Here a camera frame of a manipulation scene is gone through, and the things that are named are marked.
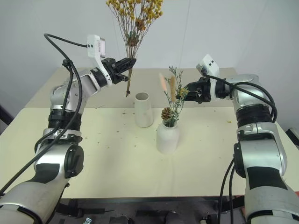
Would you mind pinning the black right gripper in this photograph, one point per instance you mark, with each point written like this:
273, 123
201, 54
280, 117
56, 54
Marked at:
204, 90

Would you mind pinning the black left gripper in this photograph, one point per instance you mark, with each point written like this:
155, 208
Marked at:
110, 70

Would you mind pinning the pine cone flower bouquet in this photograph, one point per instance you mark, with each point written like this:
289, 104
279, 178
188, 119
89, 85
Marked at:
167, 113

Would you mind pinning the yellow dried flower bouquet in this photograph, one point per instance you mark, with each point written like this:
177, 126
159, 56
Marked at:
132, 35

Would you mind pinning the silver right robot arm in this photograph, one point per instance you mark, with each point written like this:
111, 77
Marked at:
261, 144

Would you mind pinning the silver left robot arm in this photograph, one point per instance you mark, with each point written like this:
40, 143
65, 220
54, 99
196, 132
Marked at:
46, 172

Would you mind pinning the tall white vase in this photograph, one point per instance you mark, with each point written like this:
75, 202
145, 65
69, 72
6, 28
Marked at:
143, 114

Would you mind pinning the round white vase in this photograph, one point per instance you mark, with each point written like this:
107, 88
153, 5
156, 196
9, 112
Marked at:
167, 140

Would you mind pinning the cream table cloth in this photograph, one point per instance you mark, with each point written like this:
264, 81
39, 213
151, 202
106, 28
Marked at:
116, 163

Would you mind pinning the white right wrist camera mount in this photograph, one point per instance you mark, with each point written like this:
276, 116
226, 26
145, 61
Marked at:
209, 64

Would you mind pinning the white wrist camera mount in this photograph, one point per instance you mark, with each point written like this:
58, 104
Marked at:
94, 46
209, 64

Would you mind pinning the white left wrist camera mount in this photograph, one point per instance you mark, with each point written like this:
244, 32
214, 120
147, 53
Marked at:
94, 46

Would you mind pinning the black under-table frame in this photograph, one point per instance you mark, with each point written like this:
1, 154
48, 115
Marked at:
144, 205

